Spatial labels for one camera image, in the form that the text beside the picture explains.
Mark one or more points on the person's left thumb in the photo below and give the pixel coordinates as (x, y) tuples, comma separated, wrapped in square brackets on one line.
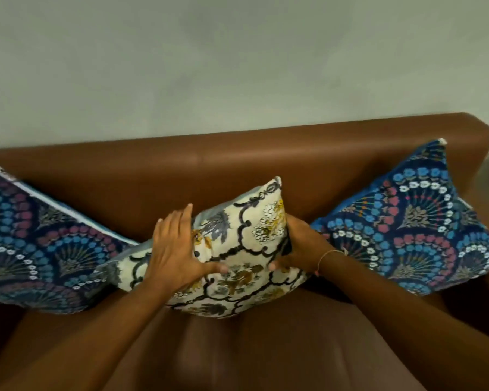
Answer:
[(212, 269)]

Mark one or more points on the person's right forearm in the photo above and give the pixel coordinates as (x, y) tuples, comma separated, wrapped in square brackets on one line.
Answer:
[(411, 321)]

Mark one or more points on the person's left hand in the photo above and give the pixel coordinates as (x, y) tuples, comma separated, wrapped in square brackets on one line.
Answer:
[(172, 256)]

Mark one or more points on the cream floral patterned cushion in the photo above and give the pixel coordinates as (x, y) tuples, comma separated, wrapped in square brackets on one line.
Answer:
[(236, 256)]

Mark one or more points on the person's left forearm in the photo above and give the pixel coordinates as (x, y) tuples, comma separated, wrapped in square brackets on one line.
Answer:
[(77, 342)]

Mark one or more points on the blue fan patterned cushion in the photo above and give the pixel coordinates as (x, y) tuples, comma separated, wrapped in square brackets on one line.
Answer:
[(411, 228), (45, 248)]

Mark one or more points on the person's right thumb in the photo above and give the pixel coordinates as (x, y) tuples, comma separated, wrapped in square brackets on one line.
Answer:
[(280, 264)]

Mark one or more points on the brown leather sofa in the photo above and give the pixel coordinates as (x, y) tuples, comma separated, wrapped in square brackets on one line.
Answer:
[(244, 179)]

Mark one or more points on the person's right hand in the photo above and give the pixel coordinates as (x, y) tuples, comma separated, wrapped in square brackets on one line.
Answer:
[(305, 248)]

